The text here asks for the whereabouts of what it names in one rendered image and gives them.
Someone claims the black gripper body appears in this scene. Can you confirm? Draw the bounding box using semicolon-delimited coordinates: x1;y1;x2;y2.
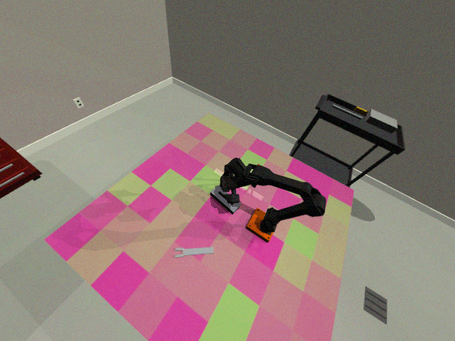
225;164;244;203

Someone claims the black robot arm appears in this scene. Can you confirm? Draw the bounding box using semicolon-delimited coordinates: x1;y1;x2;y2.
220;158;326;235

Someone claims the grey two-pronged flat bar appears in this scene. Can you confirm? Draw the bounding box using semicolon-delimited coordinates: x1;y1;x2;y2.
174;247;214;258

